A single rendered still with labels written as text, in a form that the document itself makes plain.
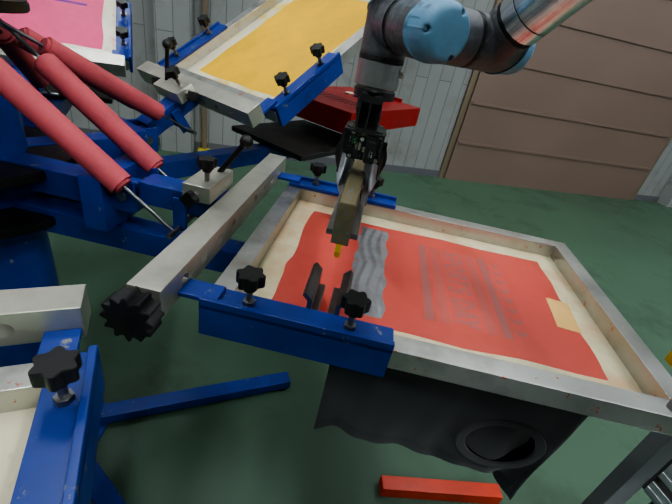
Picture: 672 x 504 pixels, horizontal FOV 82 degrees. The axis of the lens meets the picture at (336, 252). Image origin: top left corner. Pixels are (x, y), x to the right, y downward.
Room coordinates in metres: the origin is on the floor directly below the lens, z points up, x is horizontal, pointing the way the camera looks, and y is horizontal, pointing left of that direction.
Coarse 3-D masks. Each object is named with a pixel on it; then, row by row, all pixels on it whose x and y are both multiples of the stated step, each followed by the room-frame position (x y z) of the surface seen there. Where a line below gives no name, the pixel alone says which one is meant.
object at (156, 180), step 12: (144, 180) 0.73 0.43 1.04; (156, 180) 0.75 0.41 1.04; (168, 180) 0.76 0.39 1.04; (180, 180) 0.77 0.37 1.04; (144, 192) 0.72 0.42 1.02; (156, 192) 0.72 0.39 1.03; (168, 192) 0.72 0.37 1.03; (180, 192) 0.72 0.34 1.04; (156, 204) 0.72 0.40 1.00; (168, 204) 0.72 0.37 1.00; (204, 204) 0.72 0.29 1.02
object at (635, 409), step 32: (288, 192) 0.95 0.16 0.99; (416, 224) 0.98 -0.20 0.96; (448, 224) 0.98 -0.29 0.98; (480, 224) 1.01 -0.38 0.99; (256, 256) 0.62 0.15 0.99; (576, 288) 0.80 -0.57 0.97; (608, 320) 0.66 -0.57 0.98; (416, 352) 0.45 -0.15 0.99; (448, 352) 0.46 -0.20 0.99; (640, 352) 0.57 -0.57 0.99; (480, 384) 0.43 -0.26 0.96; (512, 384) 0.43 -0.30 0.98; (544, 384) 0.43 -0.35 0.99; (576, 384) 0.45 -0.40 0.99; (640, 384) 0.52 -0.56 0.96; (608, 416) 0.43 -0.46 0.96; (640, 416) 0.42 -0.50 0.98
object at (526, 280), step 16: (320, 224) 0.87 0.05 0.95; (368, 224) 0.93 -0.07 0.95; (304, 240) 0.78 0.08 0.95; (320, 240) 0.79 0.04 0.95; (352, 240) 0.82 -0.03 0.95; (400, 240) 0.88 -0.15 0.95; (416, 240) 0.90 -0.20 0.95; (432, 240) 0.92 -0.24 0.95; (352, 256) 0.75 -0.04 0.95; (400, 256) 0.80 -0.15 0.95; (416, 256) 0.81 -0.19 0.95; (480, 256) 0.88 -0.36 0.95; (496, 256) 0.90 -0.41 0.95; (512, 256) 0.92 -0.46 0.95; (416, 272) 0.74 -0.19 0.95; (512, 272) 0.83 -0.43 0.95; (528, 272) 0.85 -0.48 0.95; (512, 288) 0.76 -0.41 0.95; (528, 288) 0.77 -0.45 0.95; (544, 288) 0.79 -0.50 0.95; (544, 304) 0.72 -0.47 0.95
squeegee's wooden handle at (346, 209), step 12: (360, 168) 0.74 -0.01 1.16; (348, 180) 0.66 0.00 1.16; (360, 180) 0.68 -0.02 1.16; (348, 192) 0.60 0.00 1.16; (360, 192) 0.68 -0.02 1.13; (348, 204) 0.56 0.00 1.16; (336, 216) 0.56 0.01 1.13; (348, 216) 0.56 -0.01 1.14; (336, 228) 0.56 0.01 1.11; (348, 228) 0.56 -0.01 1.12; (336, 240) 0.56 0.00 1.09; (348, 240) 0.56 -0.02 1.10
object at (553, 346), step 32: (320, 256) 0.72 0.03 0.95; (288, 288) 0.58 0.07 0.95; (384, 288) 0.65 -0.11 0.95; (416, 288) 0.67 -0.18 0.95; (384, 320) 0.55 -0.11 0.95; (416, 320) 0.57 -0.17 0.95; (544, 320) 0.66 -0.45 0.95; (512, 352) 0.54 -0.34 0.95; (544, 352) 0.55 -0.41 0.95; (576, 352) 0.57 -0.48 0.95
